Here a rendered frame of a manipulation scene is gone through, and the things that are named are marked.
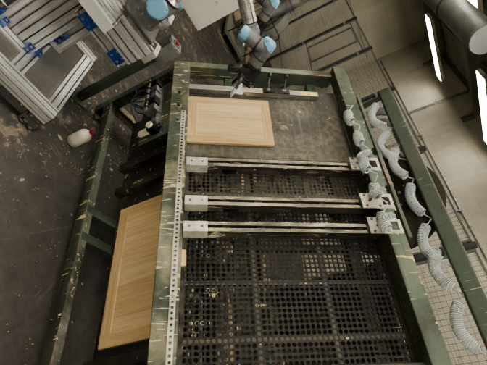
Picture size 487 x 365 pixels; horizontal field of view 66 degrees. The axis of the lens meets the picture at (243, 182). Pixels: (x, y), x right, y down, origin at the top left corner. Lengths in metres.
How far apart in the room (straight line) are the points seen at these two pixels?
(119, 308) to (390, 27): 10.67
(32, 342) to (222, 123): 1.66
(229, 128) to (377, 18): 9.41
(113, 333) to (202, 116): 1.42
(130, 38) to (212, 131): 0.73
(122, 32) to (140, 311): 1.52
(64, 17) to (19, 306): 1.64
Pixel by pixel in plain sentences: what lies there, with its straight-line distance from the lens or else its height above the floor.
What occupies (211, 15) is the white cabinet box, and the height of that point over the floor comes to 0.33.
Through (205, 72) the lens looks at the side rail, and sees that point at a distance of 2.96.
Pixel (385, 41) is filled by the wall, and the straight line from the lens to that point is 11.94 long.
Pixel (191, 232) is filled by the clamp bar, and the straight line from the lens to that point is 1.95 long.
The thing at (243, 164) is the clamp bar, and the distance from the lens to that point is 2.23.
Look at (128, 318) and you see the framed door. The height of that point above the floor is 0.44.
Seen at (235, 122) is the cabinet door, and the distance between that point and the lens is 2.55.
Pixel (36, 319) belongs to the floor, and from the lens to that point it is 2.43.
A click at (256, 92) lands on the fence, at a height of 1.30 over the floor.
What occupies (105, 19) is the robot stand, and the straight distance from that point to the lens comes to 2.16.
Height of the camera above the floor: 1.92
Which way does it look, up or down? 20 degrees down
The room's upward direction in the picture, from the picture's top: 70 degrees clockwise
